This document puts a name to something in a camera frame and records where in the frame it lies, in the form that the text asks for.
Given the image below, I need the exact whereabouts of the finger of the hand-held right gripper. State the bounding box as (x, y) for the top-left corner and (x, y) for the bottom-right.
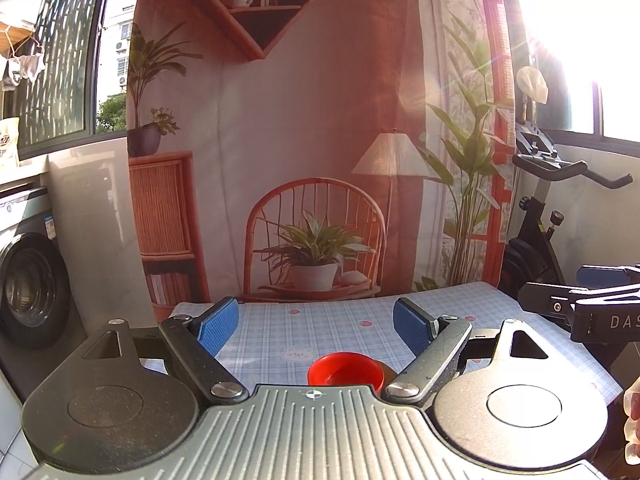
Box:
(518, 282), (640, 322)
(576, 265), (640, 288)

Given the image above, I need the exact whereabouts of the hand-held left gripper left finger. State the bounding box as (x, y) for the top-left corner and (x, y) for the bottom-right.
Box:
(80, 296), (250, 406)

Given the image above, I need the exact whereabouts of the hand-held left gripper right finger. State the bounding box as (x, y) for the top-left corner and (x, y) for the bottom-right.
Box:
(382, 297), (551, 407)

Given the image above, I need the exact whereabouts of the red bowl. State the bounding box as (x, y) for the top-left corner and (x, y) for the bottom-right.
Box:
(307, 353), (387, 392)

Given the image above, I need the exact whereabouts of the person's right hand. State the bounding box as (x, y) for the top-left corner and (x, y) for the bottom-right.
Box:
(622, 375), (640, 466)

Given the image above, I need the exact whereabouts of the black exercise bike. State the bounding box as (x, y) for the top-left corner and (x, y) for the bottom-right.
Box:
(500, 127), (633, 311)

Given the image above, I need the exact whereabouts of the blue plaid tablecloth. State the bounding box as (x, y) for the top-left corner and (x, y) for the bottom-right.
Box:
(140, 281), (626, 411)

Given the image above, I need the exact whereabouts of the grey washing machine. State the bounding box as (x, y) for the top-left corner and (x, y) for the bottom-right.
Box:
(0, 172), (86, 351)

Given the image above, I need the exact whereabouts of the white plastic bag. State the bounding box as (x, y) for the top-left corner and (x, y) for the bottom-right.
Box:
(516, 66), (549, 106)

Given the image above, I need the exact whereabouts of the printed room backdrop cloth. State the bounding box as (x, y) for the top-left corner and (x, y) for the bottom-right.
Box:
(126, 0), (516, 306)

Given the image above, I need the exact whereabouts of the sunlit window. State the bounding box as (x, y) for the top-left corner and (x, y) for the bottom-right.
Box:
(510, 0), (640, 151)

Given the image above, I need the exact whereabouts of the white printed bag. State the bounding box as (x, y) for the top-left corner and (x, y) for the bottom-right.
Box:
(0, 117), (21, 171)

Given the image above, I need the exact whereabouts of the window with dark screen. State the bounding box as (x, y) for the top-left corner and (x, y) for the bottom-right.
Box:
(0, 0), (136, 161)

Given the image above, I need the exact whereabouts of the hanging grey laundry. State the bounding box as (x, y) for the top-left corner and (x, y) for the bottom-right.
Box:
(0, 45), (48, 91)

